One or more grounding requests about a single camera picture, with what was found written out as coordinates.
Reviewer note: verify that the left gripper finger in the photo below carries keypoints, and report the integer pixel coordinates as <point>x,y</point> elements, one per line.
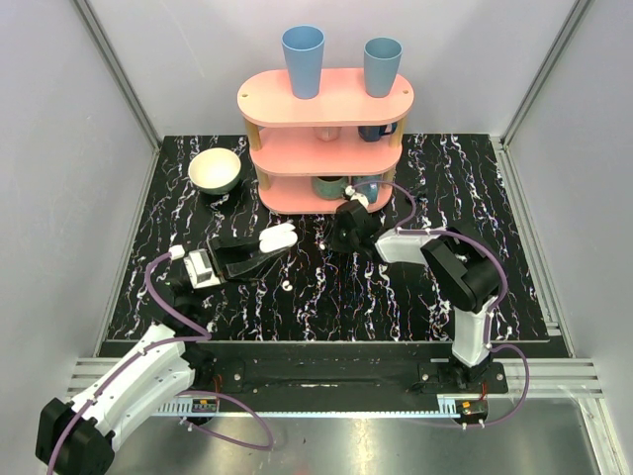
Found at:
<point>252,266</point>
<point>238,246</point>

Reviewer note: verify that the navy blue mug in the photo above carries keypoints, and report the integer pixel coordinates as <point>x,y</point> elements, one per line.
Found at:
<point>372,134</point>

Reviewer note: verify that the pink three-tier shelf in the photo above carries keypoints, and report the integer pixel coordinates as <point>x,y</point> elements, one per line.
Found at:
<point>342,132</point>

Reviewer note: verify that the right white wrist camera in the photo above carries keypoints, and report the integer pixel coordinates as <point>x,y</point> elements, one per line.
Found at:
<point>351,194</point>

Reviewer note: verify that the teal green mug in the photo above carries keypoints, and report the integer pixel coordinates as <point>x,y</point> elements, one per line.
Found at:
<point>329,188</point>

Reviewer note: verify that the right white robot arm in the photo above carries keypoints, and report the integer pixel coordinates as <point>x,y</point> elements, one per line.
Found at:
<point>469,275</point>

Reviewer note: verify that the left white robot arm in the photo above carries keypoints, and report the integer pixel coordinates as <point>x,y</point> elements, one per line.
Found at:
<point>171,360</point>

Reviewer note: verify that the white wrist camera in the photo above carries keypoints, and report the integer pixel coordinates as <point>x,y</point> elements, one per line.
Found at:
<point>351,194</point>
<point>199,266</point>

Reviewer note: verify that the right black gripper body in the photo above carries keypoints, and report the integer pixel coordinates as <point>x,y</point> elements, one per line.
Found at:
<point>344,241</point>

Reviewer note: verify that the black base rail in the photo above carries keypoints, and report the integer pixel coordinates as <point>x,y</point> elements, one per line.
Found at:
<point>344,377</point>

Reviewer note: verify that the white earbuds charging case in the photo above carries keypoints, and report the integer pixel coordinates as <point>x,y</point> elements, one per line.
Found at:
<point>277,237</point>

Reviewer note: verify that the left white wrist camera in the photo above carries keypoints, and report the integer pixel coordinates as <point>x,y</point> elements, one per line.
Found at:
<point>199,266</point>

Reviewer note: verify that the light blue mug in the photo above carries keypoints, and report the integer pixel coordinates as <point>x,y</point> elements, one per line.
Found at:
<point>368,186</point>

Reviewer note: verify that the pink mug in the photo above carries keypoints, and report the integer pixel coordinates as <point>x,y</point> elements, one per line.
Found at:
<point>327,134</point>

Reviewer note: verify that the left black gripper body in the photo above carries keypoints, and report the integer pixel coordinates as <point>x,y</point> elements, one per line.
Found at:
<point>218,259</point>

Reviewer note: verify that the black marble mat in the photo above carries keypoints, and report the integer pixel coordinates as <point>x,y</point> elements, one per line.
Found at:
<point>334,296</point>

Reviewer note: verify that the white green bowl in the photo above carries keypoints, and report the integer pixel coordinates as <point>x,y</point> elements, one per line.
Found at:
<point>215,171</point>

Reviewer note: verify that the blue cup right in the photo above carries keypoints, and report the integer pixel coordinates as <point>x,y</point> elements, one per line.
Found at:
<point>382,57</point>

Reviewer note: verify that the tall blue cup left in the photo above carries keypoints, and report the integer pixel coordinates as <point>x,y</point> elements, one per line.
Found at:
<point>303,48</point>

